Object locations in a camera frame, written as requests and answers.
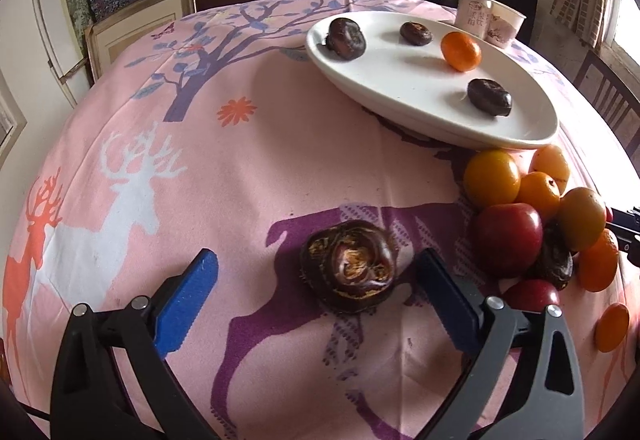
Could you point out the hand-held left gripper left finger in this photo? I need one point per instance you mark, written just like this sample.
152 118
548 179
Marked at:
187 302

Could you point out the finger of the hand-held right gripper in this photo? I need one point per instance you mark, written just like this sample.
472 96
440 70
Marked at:
624 222

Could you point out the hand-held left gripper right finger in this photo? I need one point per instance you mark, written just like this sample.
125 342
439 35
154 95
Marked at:
447 300

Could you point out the large dark brown water chestnut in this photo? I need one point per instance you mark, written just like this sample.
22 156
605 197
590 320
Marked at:
350 265

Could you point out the white oval plate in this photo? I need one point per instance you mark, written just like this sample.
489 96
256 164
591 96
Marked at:
400 80

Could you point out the orange mandarin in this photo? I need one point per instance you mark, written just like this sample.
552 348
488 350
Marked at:
551 163
491 177
611 327
540 195
582 218
598 261
460 51

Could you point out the small red plum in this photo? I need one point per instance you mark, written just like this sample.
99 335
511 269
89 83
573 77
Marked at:
531 295

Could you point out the large red plum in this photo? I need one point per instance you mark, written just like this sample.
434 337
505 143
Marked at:
507 239

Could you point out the pink printed tablecloth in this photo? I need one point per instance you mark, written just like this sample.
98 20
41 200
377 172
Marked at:
200 180

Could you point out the dark wooden chair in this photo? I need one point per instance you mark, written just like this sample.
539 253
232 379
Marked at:
607 88

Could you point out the white paper cup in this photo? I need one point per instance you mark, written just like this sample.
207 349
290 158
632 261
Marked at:
506 28
472 12

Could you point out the cream panelled board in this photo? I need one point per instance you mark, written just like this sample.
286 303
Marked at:
135 28

